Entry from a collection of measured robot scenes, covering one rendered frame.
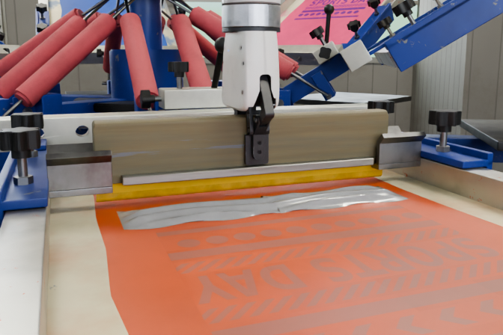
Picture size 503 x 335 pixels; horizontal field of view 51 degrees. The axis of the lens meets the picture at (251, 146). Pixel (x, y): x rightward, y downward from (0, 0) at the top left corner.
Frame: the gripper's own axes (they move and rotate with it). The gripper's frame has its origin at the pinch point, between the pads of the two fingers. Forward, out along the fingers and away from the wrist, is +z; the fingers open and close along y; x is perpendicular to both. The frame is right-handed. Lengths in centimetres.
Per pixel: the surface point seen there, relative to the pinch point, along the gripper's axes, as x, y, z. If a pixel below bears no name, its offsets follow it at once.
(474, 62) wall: 255, -238, -4
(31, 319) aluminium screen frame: -26.0, 34.7, 2.5
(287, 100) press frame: 32, -61, 0
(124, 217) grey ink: -17.6, 6.4, 5.9
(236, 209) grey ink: -5.0, 8.7, 5.7
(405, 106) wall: 259, -321, 35
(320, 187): 9.9, 1.1, 6.3
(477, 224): 18.4, 21.7, 6.2
